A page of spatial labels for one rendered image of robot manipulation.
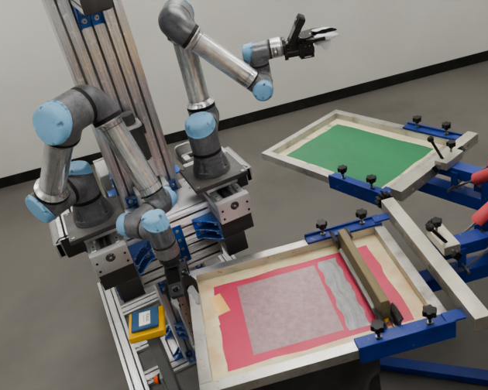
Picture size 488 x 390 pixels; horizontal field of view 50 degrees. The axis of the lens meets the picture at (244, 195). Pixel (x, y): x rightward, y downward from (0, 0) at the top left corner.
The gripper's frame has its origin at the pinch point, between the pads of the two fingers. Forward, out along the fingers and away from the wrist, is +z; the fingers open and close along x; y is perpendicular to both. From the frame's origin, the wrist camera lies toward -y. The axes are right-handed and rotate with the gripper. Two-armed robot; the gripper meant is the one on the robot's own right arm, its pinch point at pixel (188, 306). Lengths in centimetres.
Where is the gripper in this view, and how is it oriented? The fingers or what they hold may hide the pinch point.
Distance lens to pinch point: 174.6
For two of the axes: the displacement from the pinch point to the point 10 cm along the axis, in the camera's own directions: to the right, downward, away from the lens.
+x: -9.6, 2.9, -0.2
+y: -1.6, -4.6, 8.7
